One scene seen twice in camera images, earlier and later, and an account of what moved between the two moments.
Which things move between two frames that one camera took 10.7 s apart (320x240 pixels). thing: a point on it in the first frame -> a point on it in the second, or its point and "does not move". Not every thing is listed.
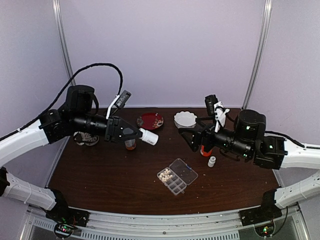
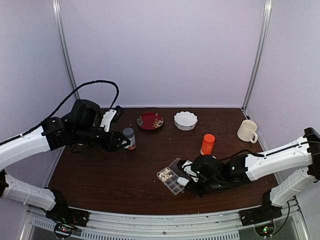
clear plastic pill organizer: (177, 176) does not move
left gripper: (111, 135) -> (111, 144)
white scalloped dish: (185, 120) does not move
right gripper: (207, 131) -> (199, 192)
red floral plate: (150, 121) does not move
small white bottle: (149, 137) -> (182, 181)
